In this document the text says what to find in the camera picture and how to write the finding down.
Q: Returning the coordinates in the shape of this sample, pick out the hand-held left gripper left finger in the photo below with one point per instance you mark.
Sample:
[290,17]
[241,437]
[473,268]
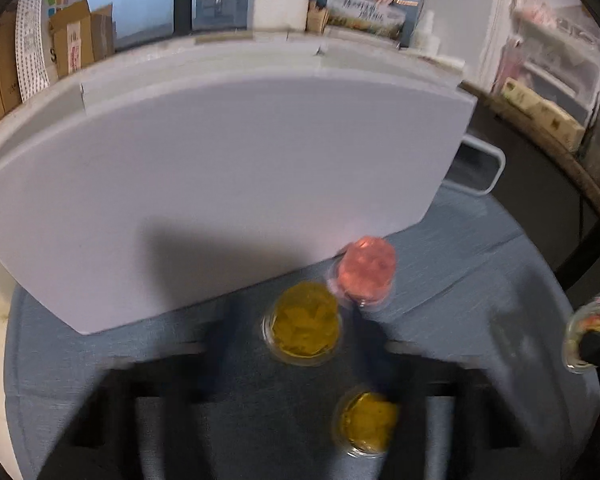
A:
[222,345]

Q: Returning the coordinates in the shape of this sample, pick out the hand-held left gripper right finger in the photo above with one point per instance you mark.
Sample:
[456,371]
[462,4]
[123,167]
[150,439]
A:
[377,352]

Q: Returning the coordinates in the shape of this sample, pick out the mixed fruit jelly cup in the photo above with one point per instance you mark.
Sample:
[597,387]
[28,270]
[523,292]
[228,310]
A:
[580,325]

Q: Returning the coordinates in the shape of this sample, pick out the yellow jelly cup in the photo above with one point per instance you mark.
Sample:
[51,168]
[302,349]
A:
[305,322]
[367,422]

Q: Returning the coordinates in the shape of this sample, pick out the red jelly cup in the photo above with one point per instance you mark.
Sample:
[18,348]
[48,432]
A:
[367,270]

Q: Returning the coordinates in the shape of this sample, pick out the white foam board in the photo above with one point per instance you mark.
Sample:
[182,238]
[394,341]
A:
[230,160]

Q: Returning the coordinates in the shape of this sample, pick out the brown stone counter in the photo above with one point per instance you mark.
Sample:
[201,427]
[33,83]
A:
[545,155]

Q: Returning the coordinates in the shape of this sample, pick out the cream tissue multipack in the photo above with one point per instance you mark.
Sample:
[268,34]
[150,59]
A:
[540,112]

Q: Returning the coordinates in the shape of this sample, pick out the clear plastic storage rack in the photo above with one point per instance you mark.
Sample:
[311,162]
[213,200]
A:
[550,55]

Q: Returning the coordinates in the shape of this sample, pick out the printed landscape carton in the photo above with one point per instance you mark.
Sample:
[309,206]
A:
[365,15]

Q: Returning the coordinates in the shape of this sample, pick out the small cardboard box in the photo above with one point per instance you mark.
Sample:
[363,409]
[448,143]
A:
[75,35]

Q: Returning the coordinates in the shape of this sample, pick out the white foam box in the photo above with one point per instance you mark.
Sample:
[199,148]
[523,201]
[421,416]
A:
[280,5]

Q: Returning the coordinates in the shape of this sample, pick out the large cardboard box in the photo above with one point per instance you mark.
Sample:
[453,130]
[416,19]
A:
[0,70]

